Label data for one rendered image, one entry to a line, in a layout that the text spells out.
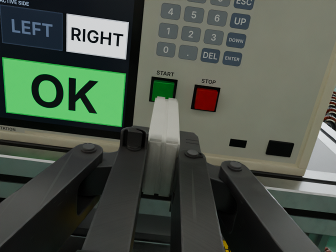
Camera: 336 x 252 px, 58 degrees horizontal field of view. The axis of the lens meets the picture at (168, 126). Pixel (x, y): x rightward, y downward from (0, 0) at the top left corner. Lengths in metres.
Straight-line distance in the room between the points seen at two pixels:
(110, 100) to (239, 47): 0.12
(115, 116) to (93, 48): 0.06
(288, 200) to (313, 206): 0.02
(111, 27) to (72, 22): 0.03
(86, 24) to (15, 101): 0.10
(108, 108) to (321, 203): 0.21
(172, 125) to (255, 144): 0.15
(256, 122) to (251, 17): 0.09
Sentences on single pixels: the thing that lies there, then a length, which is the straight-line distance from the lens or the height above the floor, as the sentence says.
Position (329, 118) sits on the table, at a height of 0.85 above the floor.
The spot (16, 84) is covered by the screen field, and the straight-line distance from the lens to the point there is 0.30.
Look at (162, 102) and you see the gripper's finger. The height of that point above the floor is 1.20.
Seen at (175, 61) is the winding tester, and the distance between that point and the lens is 0.26.
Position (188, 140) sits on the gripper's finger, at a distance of 0.16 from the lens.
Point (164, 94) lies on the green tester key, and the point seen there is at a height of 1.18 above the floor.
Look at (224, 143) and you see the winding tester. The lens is 0.29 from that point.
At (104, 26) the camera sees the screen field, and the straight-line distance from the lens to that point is 0.26.
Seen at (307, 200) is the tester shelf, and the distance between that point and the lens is 0.31.
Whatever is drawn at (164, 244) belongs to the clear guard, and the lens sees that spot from 0.28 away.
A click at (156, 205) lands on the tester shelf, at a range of 0.29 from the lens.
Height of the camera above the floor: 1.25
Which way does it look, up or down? 22 degrees down
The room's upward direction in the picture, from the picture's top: 8 degrees clockwise
